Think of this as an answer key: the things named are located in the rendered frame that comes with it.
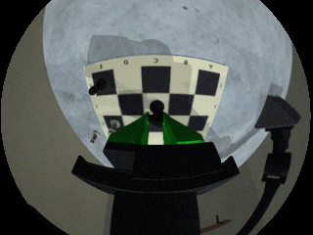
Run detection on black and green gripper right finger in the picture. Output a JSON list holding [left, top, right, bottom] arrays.
[[162, 112, 204, 145]]

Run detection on white pawn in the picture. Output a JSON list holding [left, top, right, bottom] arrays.
[[108, 118, 120, 136], [90, 131, 100, 145]]

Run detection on chessboard with pieces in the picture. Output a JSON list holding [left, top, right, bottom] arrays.
[[84, 55, 228, 140]]

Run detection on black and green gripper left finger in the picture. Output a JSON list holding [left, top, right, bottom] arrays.
[[107, 112, 150, 145]]

